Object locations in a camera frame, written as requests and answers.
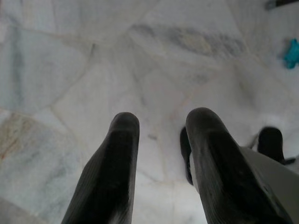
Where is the dark grey object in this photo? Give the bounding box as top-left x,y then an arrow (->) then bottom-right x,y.
264,0 -> 299,10

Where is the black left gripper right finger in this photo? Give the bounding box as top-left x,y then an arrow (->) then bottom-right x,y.
185,107 -> 293,224

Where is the grey robot leg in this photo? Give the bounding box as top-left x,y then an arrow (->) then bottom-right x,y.
240,146 -> 299,224

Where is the black robot foot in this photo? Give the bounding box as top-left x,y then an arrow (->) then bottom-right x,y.
179,126 -> 195,186
257,126 -> 285,164

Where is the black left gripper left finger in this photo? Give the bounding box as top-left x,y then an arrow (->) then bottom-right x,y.
61,112 -> 140,224

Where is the small teal object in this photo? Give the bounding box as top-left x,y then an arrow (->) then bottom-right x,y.
278,38 -> 299,70

